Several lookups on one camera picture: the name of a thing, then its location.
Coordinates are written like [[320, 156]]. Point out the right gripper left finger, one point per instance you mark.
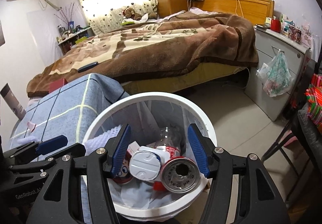
[[79, 182]]

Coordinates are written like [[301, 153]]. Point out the red jar on cabinet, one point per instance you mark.
[[275, 24]]

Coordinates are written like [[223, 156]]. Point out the dark red box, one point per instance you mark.
[[57, 84]]

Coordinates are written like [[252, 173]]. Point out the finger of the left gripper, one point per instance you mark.
[[30, 151], [55, 154]]

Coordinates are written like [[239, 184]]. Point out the grey brown thermos cup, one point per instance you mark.
[[13, 102]]

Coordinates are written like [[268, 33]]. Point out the white foam fruit net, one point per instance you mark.
[[101, 140]]

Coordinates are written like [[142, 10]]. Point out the cluttered white shelf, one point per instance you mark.
[[69, 40]]

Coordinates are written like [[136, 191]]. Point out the blue checked tablecloth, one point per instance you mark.
[[68, 111]]

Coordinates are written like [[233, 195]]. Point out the brown patterned bed blanket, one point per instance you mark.
[[151, 50]]

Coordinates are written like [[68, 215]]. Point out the brown teddy bear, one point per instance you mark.
[[129, 13]]

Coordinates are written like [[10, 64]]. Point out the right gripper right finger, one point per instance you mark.
[[258, 198]]

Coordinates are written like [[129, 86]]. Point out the black remote control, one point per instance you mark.
[[87, 67]]

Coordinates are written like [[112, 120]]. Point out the red milk can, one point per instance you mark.
[[124, 176], [180, 175]]

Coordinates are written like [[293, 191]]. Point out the white yogurt cup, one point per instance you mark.
[[146, 163]]

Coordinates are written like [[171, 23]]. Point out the clear plastic cola bottle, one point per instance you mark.
[[173, 140]]

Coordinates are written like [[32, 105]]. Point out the orange wooden headboard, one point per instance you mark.
[[256, 11]]

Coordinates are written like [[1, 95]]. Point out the dried branch vase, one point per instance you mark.
[[65, 14]]

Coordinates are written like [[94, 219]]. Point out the hanging plastic bag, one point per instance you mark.
[[275, 76]]

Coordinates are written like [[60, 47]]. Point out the grey drawer cabinet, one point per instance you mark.
[[267, 44]]

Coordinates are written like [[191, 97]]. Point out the black metal chair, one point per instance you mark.
[[293, 127]]

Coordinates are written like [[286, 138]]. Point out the white round trash bin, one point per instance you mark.
[[147, 114]]

